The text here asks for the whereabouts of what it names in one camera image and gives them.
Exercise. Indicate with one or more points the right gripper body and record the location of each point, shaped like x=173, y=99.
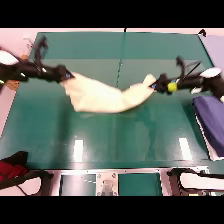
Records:
x=161, y=83

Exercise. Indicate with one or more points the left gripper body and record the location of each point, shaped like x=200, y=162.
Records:
x=64, y=74

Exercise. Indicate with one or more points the cream shirt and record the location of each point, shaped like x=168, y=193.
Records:
x=100, y=95

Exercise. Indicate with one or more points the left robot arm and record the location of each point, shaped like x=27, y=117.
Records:
x=30, y=69

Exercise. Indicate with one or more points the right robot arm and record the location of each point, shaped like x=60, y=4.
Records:
x=206, y=83

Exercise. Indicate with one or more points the dark blue garment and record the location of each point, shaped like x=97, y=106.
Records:
x=211, y=120

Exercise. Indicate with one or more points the red garment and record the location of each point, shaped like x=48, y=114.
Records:
x=11, y=169

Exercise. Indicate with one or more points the silver frame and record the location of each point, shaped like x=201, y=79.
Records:
x=106, y=181

